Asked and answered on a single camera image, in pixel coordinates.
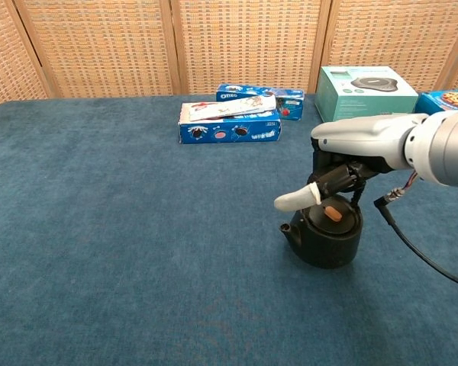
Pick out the blue table cloth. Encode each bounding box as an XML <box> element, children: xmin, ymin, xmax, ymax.
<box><xmin>0</xmin><ymin>93</ymin><xmax>458</xmax><ymax>366</ymax></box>

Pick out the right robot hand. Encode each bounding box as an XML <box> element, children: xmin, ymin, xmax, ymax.
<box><xmin>273</xmin><ymin>113</ymin><xmax>430</xmax><ymax>212</ymax></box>

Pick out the small black teapot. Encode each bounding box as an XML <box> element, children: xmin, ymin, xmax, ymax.
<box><xmin>279</xmin><ymin>193</ymin><xmax>364</xmax><ymax>270</ymax></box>

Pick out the mint green appliance box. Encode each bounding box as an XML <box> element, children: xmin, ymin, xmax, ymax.
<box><xmin>314</xmin><ymin>66</ymin><xmax>420</xmax><ymax>124</ymax></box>

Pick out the closed blue Oreo box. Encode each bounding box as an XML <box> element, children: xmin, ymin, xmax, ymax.
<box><xmin>215</xmin><ymin>83</ymin><xmax>305</xmax><ymax>122</ymax></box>

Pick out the blue cookie box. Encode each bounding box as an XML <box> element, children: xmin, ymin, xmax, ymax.
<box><xmin>414</xmin><ymin>88</ymin><xmax>458</xmax><ymax>114</ymax></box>

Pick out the opened blue Oreo box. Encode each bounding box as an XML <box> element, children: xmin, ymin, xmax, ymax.
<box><xmin>178</xmin><ymin>95</ymin><xmax>282</xmax><ymax>145</ymax></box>

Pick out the woven wooden folding screen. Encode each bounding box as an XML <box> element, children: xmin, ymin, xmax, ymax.
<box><xmin>0</xmin><ymin>0</ymin><xmax>458</xmax><ymax>112</ymax></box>

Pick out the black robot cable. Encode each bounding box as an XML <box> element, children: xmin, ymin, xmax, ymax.
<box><xmin>373</xmin><ymin>187</ymin><xmax>458</xmax><ymax>291</ymax></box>

